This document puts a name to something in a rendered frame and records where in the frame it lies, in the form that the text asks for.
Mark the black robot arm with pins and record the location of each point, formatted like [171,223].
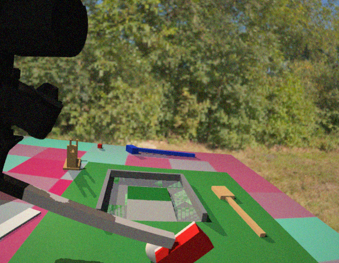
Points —
[45,28]

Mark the red putter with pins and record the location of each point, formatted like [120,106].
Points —
[187,246]

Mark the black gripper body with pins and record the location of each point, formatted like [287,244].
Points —
[5,127]

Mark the white ball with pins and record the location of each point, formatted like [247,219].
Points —
[150,251]

